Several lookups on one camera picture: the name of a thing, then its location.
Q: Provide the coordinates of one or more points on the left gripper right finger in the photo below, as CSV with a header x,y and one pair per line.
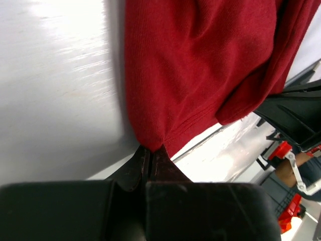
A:
x,y
179,209

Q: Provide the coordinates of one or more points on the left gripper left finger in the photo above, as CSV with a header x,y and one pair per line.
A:
x,y
109,209

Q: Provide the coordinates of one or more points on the red t shirt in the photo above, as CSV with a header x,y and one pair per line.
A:
x,y
192,64

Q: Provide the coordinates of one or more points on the operator forearm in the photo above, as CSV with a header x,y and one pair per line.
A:
x,y
309,168

